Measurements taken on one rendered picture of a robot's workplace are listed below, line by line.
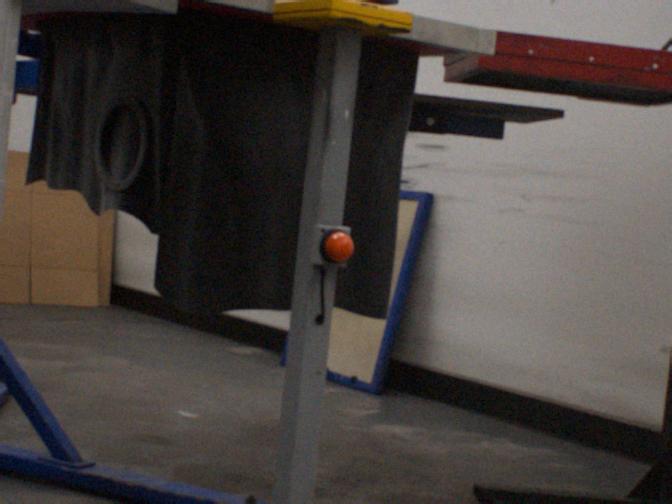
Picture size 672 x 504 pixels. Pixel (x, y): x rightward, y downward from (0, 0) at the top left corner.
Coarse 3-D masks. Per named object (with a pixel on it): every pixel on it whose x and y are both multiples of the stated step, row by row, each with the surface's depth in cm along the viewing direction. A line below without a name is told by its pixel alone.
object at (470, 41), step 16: (192, 0) 179; (208, 0) 178; (224, 0) 179; (240, 0) 181; (256, 0) 182; (272, 0) 184; (272, 16) 187; (416, 16) 198; (416, 32) 198; (432, 32) 200; (448, 32) 202; (464, 32) 204; (480, 32) 206; (448, 48) 204; (464, 48) 204; (480, 48) 206
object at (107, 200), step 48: (48, 48) 221; (96, 48) 205; (144, 48) 192; (48, 96) 222; (96, 96) 205; (144, 96) 191; (48, 144) 222; (96, 144) 202; (144, 144) 189; (96, 192) 206; (144, 192) 193
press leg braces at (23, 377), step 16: (0, 352) 304; (0, 368) 304; (16, 368) 304; (16, 384) 302; (32, 384) 304; (16, 400) 302; (32, 400) 300; (32, 416) 300; (48, 416) 300; (48, 432) 298; (64, 432) 300; (48, 448) 298; (64, 448) 296; (64, 464) 294; (80, 464) 295
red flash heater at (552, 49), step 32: (512, 32) 296; (448, 64) 334; (480, 64) 297; (512, 64) 297; (544, 64) 298; (576, 64) 299; (608, 64) 299; (640, 64) 300; (576, 96) 342; (608, 96) 343; (640, 96) 338
